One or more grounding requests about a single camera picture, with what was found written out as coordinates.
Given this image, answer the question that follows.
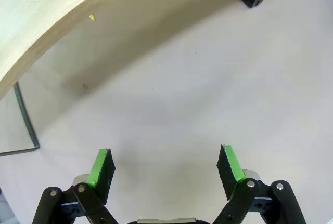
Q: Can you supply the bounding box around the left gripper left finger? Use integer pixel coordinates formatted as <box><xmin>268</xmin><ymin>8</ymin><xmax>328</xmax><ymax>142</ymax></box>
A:
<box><xmin>32</xmin><ymin>148</ymin><xmax>119</xmax><ymax>224</ymax></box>

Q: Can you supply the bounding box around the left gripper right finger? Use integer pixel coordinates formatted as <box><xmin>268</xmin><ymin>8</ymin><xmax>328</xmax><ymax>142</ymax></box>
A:
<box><xmin>213</xmin><ymin>144</ymin><xmax>308</xmax><ymax>224</ymax></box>

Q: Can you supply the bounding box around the lower wooden shelf board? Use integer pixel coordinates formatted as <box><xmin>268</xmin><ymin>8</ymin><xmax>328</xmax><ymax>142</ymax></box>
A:
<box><xmin>0</xmin><ymin>0</ymin><xmax>158</xmax><ymax>100</ymax></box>

